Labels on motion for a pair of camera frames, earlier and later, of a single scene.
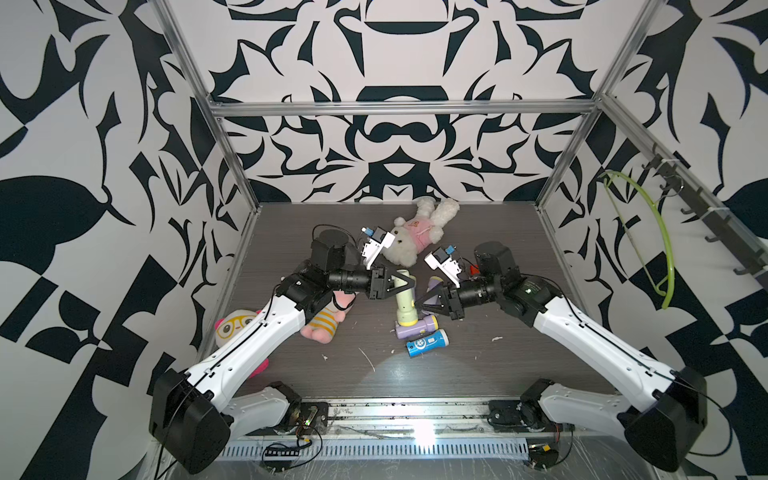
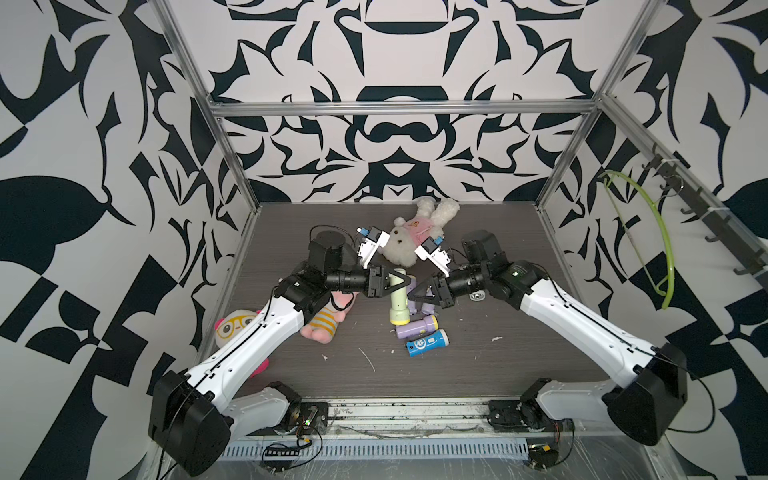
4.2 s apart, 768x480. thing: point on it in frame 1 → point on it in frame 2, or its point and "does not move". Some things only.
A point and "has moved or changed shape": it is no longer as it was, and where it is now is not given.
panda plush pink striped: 232,324 does not move
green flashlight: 405,286 has moved or changed shape
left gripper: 378,281 does not move
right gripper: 454,307 → 441,293
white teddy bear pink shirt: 414,235 does not move
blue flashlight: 438,340 does not move
